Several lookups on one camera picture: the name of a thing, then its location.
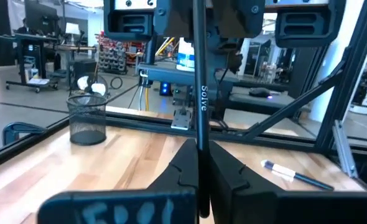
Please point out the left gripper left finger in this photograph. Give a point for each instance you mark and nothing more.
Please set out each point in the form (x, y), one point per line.
(183, 174)

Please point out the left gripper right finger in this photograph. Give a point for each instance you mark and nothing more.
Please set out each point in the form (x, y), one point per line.
(230, 193)

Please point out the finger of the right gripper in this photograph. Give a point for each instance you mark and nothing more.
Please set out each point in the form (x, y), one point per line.
(174, 18)
(239, 18)

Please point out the fluffy brush white ferrule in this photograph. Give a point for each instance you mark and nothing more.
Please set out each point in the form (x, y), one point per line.
(283, 170)

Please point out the black brush printed Solve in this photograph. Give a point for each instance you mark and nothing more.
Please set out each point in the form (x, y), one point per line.
(201, 77)

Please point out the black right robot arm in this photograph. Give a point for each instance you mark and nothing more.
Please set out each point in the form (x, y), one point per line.
(222, 93)

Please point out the yellow plastic item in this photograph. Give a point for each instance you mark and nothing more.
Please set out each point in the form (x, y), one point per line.
(165, 46)

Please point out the black pole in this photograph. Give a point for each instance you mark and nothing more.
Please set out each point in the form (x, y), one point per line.
(150, 49)

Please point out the white blue wipes canister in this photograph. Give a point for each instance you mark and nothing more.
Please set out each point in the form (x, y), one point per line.
(185, 59)

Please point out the black folding panel stack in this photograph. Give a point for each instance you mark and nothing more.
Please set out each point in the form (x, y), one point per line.
(304, 71)

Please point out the silver mounting plate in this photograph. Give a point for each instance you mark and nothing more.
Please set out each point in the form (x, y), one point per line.
(181, 119)

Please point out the shelf with red bins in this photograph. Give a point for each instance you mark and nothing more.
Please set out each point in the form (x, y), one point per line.
(115, 56)

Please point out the computer with blue light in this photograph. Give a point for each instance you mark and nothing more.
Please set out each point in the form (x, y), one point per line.
(165, 88)

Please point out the black computer mouse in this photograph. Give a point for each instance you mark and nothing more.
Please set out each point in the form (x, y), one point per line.
(259, 92)

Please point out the black cabinet box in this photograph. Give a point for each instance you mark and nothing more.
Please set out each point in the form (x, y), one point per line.
(84, 67)

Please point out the white shade lamp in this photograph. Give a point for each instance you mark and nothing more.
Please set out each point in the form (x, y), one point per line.
(72, 28)

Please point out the wooden workbench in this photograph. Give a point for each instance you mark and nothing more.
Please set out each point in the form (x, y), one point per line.
(74, 48)

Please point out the black mesh cup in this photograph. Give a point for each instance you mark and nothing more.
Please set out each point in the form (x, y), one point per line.
(87, 124)

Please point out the silver aluminium extrusion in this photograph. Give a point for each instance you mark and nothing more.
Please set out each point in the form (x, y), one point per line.
(345, 149)

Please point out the black computer monitor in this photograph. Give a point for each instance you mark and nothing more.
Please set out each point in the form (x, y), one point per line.
(40, 17)

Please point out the white paper stack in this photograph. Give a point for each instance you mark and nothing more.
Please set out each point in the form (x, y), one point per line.
(39, 81)

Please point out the person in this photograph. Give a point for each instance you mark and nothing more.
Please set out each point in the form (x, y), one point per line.
(22, 28)

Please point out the black rolling desk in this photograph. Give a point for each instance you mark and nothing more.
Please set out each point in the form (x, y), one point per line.
(21, 37)

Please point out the blue black table clamp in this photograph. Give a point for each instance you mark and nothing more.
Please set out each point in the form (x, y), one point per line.
(18, 127)

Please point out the black aluminium table frame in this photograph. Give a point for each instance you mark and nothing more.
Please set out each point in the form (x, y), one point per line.
(146, 123)

